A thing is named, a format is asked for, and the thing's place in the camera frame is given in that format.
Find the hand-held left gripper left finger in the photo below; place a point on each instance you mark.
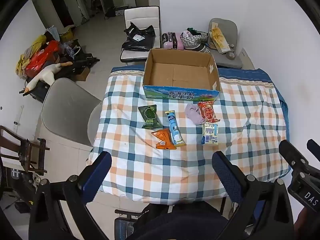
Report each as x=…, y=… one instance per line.
x=98, y=172

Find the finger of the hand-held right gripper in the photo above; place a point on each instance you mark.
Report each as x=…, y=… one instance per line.
x=314, y=148
x=290, y=152

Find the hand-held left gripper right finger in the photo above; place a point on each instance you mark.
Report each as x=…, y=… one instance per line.
x=226, y=177

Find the red snack packet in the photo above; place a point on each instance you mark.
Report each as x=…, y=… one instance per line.
x=207, y=111

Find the long blue white packet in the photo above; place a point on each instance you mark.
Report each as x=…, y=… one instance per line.
x=174, y=128

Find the orange snack packet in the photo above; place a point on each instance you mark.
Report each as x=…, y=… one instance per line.
x=163, y=138

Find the green snack packet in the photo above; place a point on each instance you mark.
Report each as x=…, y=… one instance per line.
x=149, y=117

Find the plaid blanket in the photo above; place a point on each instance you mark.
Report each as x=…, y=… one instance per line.
x=150, y=165

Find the person's dark clothing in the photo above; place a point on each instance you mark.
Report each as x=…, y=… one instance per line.
x=180, y=222

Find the grey round-back chair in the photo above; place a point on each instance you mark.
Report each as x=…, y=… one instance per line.
x=67, y=107

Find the dark wooden chair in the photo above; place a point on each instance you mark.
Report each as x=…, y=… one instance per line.
x=27, y=152

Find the small brown cardboard box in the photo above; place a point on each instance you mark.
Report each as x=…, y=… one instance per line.
x=83, y=73

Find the white leaning panel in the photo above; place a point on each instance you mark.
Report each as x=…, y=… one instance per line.
x=248, y=58

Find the white goose plush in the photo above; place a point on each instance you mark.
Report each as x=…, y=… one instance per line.
x=48, y=73

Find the black luggage pile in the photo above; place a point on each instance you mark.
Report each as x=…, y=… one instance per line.
x=80, y=62

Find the grey armless chair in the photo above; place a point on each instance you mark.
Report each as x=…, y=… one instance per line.
x=230, y=57

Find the tape roll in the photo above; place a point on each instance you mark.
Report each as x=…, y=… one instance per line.
x=230, y=55

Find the red plastic bag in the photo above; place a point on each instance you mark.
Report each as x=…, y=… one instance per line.
x=41, y=57

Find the black white patterned round bag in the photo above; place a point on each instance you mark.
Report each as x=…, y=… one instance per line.
x=200, y=48

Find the yellow paper packet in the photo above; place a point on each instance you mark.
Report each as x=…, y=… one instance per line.
x=218, y=37

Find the yellow cloth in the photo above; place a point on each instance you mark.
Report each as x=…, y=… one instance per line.
x=25, y=57

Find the black plastic bag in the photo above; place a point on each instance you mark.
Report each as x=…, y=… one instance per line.
x=138, y=38

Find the black white patterned tote bag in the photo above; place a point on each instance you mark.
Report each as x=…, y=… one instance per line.
x=193, y=40

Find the yellow open box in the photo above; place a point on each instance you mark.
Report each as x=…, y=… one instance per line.
x=67, y=33

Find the light blue cloth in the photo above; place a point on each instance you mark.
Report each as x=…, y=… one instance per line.
x=53, y=33

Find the pink suitcase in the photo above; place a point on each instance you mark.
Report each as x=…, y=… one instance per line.
x=171, y=41

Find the dark green garment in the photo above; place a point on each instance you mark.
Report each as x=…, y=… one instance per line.
x=197, y=32

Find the small black floor bag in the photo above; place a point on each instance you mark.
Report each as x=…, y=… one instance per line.
x=110, y=12

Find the white padded chair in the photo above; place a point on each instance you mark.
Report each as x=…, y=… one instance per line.
x=141, y=16

